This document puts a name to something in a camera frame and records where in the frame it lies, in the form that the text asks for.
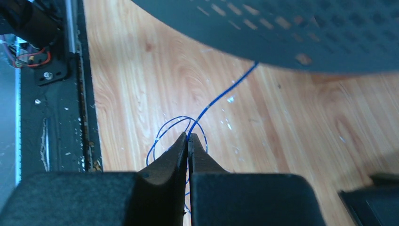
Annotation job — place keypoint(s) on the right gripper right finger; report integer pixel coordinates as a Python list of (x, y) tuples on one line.
[(221, 198)]

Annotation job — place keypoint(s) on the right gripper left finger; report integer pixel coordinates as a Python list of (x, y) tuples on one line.
[(153, 196)]

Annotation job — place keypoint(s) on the grey filament spool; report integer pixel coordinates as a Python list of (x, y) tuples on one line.
[(338, 36)]

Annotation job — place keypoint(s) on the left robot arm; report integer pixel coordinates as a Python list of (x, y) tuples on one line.
[(40, 23)]

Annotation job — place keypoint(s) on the black plastic bin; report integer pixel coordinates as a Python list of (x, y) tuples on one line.
[(374, 205)]

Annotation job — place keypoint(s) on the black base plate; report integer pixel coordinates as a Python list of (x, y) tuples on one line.
[(56, 115)]

